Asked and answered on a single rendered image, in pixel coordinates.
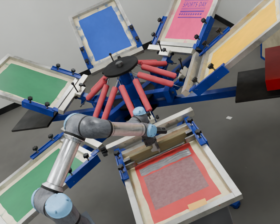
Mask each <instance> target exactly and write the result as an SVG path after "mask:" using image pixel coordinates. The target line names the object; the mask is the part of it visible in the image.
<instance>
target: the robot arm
mask: <svg viewBox="0 0 280 224"><path fill-rule="evenodd" d="M64 129H65V132H64V137H65V139H64V141H63V144H62V146H61V148H60V151H59V153H58V155H57V158H56V160H55V162H54V165H53V167H52V169H51V171H50V174H49V176H48V179H47V181H46V182H44V183H43V184H42V185H41V187H40V188H38V189H37V190H35V191H34V193H33V194H32V197H31V203H32V206H33V208H34V209H35V210H36V211H37V212H39V213H41V214H43V215H45V216H46V217H48V218H50V219H51V220H53V221H54V222H55V223H56V224H91V223H90V221H89V220H88V218H87V217H85V216H83V215H81V214H80V213H79V212H78V210H77V209H76V207H75V206H74V204H73V203H72V201H71V199H70V198H69V197H68V196H67V195H65V194H64V193H63V192H64V191H63V189H62V187H63V184H64V182H65V179H66V177H67V175H68V172H69V170H70V167H71V165H72V163H73V160H74V158H75V156H76V153H77V151H78V148H79V146H80V144H81V143H83V142H85V139H86V138H89V139H97V138H109V137H110V136H142V140H143V141H144V144H145V145H146V147H148V146H150V145H152V146H153V148H152V149H151V151H152V152H155V151H159V153H160V147H159V145H158V143H157V139H156V137H155V135H156V134H167V129H166V128H165V127H156V126H155V125H153V124H151V123H150V121H149V119H148V116H147V114H146V111H145V109H144V108H143V107H137V108H135V109H134V110H133V116H132V118H131V119H130V120H129V121H128V122H127V123H125V122H111V121H110V120H104V119H100V118H97V117H93V116H88V115H84V114H81V113H73V114H70V115H69V116H68V117H67V118H66V119H65V121H64Z"/></svg>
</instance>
